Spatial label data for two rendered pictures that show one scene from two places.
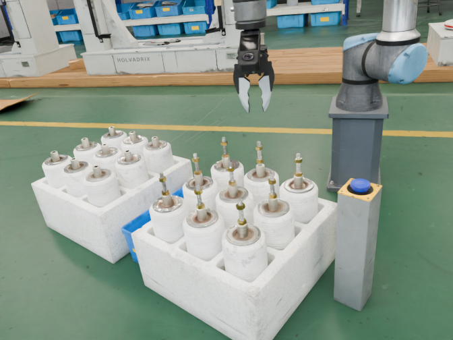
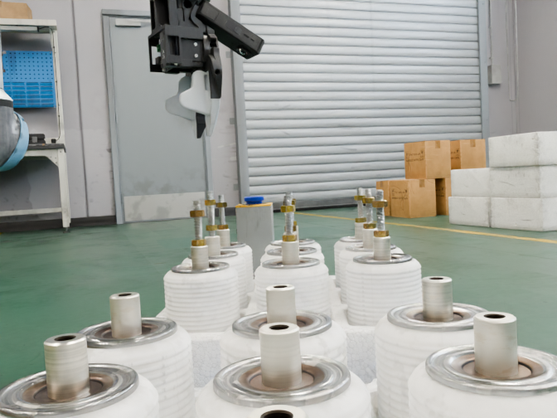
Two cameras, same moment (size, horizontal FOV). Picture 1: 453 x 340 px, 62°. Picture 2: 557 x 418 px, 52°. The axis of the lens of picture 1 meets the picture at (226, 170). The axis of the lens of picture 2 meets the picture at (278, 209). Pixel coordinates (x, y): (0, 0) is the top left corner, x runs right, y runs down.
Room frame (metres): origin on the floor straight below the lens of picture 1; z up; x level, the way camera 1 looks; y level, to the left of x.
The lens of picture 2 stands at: (1.38, 0.63, 0.36)
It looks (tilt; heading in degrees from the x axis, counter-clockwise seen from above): 3 degrees down; 230
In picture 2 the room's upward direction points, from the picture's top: 3 degrees counter-clockwise
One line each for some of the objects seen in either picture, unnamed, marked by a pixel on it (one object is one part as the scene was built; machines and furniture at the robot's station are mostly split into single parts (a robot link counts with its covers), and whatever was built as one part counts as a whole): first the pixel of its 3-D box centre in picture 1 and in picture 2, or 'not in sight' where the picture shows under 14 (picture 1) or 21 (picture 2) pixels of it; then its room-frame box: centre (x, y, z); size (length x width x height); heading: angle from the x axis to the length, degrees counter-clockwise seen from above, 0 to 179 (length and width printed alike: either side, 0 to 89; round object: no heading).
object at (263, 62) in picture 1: (252, 47); (184, 31); (0.93, -0.09, 0.58); 0.09 x 0.08 x 0.12; 172
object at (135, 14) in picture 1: (146, 9); not in sight; (6.37, 0.94, 0.36); 0.50 x 0.38 x 0.21; 159
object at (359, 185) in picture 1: (360, 186); (254, 201); (0.68, -0.28, 0.32); 0.04 x 0.04 x 0.02
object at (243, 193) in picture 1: (233, 194); (292, 251); (0.82, -0.01, 0.25); 0.08 x 0.08 x 0.01
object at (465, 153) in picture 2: not in sight; (462, 158); (-2.91, -2.06, 0.45); 0.30 x 0.24 x 0.30; 67
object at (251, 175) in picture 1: (260, 175); (213, 255); (0.91, -0.09, 0.25); 0.08 x 0.08 x 0.01
